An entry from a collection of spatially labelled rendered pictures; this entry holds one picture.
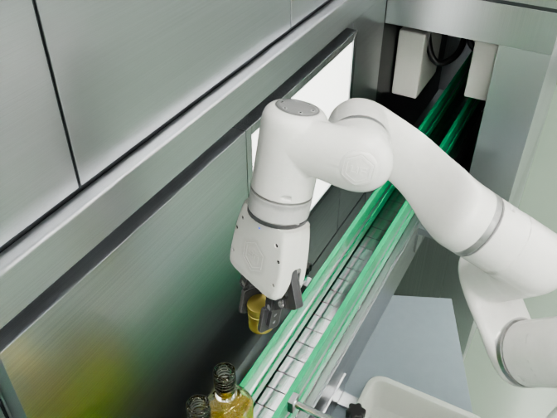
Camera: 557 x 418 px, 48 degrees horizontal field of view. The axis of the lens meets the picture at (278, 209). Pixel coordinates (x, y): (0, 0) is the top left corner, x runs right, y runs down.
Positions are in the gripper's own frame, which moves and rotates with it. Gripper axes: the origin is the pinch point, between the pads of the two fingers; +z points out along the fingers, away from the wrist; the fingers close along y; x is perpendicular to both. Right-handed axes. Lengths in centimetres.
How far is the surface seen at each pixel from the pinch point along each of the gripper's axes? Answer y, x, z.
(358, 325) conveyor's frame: -7.7, 34.8, 24.6
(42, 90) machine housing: -9.7, -24.3, -29.4
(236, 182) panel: -18.2, 8.0, -7.9
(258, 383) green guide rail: -6.9, 9.6, 26.0
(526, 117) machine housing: -16, 88, -8
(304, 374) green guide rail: -0.6, 13.3, 20.1
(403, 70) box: -51, 86, -7
